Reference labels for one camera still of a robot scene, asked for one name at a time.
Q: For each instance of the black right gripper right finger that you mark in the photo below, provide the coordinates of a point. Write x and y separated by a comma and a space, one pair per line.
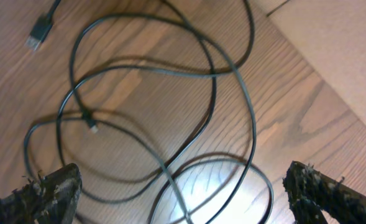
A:
311, 193

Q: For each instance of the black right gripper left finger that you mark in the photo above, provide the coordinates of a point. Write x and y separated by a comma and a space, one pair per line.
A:
50, 199

